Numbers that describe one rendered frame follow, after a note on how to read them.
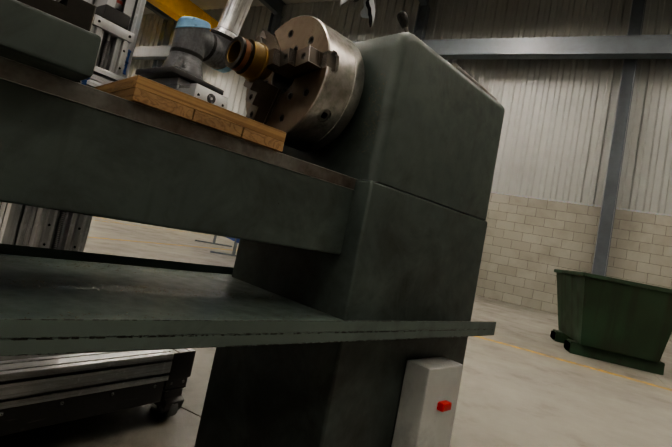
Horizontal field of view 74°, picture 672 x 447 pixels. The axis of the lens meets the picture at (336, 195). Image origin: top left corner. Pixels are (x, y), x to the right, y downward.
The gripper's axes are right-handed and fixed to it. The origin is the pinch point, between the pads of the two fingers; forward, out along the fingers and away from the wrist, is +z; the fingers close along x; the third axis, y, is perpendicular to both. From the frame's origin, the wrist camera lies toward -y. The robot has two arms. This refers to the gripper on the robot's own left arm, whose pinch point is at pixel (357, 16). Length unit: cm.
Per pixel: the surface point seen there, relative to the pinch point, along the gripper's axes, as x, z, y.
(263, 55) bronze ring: 41, 33, -16
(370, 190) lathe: 16, 58, -34
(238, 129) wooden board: 51, 54, -30
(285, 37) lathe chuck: 31.6, 23.6, -9.3
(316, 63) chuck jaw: 33, 33, -26
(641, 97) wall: -984, -347, 136
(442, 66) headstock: -2.3, 20.1, -34.0
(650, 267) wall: -995, 8, 80
